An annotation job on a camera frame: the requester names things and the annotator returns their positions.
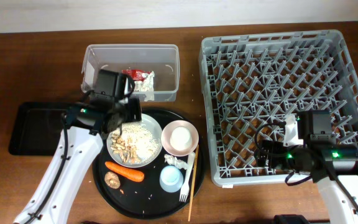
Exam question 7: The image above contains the white paper napkin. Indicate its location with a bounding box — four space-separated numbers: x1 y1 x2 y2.
133 70 155 101

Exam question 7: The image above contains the red snack wrapper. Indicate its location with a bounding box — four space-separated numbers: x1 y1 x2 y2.
122 69 151 81

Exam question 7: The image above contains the pink bowl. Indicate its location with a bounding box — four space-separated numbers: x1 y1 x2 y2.
161 120 200 157

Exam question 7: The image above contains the white cup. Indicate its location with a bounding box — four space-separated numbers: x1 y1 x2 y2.
170 126 192 151

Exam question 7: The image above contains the light blue cup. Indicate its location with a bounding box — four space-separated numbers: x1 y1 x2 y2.
159 165 184 193

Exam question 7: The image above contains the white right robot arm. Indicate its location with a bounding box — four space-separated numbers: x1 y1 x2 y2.
255 137 358 223

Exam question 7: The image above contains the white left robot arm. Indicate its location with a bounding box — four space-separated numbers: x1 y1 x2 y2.
14 98 141 223

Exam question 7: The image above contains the grey dishwasher rack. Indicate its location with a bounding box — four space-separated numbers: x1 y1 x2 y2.
199 30 358 187

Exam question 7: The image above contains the pile of peanut shells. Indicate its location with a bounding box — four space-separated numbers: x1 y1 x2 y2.
110 134 140 164

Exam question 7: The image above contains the grey plate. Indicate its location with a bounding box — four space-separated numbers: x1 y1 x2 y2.
106 114 162 168

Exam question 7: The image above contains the clear plastic bin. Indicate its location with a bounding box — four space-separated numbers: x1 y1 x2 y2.
81 44 180 102

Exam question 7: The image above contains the brown dried mushroom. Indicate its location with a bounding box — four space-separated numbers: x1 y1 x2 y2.
104 171 121 189

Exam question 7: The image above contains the round black tray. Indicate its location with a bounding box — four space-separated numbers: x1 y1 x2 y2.
92 108 208 220

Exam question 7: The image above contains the orange carrot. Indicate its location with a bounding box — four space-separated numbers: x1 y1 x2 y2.
104 161 145 182

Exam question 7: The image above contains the crumpled white tissue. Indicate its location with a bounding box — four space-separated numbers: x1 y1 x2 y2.
164 154 188 170

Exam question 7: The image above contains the black rectangular tray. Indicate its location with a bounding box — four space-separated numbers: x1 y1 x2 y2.
9 102 71 156

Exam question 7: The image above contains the wooden chopstick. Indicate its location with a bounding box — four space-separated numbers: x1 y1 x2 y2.
188 145 200 222

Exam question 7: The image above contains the white plastic fork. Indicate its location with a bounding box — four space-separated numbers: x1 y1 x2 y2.
180 152 195 202

